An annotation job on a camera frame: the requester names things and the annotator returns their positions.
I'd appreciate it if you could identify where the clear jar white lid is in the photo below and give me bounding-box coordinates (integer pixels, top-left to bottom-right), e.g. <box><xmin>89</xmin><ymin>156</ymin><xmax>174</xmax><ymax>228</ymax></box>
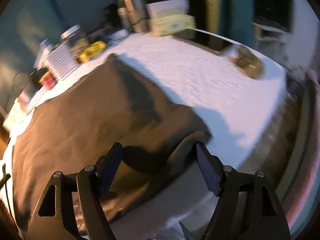
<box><xmin>60</xmin><ymin>24</ymin><xmax>89</xmax><ymax>59</ymax></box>

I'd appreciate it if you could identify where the green tissue box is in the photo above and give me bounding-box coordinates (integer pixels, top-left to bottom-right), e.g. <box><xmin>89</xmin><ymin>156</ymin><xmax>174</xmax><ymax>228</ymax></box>
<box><xmin>148</xmin><ymin>14</ymin><xmax>196</xmax><ymax>37</ymax></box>

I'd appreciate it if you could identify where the dark brown printed garment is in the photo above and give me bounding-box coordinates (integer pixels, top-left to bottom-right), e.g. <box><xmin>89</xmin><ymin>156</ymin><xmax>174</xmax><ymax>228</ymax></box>
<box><xmin>12</xmin><ymin>54</ymin><xmax>212</xmax><ymax>236</ymax></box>

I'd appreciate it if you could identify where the red tin yellow lid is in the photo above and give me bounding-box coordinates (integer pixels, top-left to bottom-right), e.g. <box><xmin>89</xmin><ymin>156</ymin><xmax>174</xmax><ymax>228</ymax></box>
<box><xmin>39</xmin><ymin>71</ymin><xmax>57</xmax><ymax>90</ymax></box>

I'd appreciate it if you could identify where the white tissue pack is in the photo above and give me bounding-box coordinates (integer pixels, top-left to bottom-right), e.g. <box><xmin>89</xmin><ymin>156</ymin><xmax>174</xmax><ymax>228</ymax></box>
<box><xmin>146</xmin><ymin>0</ymin><xmax>189</xmax><ymax>18</ymax></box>

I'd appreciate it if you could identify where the black microwave oven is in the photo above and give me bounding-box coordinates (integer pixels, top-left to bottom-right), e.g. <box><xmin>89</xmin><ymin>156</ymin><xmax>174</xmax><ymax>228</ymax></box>
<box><xmin>253</xmin><ymin>0</ymin><xmax>294</xmax><ymax>33</ymax></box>

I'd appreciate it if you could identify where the white perforated plastic basket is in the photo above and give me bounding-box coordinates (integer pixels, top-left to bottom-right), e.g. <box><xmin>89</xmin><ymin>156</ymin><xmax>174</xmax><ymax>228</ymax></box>
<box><xmin>44</xmin><ymin>42</ymin><xmax>79</xmax><ymax>82</ymax></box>

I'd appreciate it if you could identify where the yellow snack packet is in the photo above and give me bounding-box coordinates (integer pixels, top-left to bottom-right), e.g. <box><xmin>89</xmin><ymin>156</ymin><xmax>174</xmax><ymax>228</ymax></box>
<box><xmin>76</xmin><ymin>41</ymin><xmax>106</xmax><ymax>63</ymax></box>

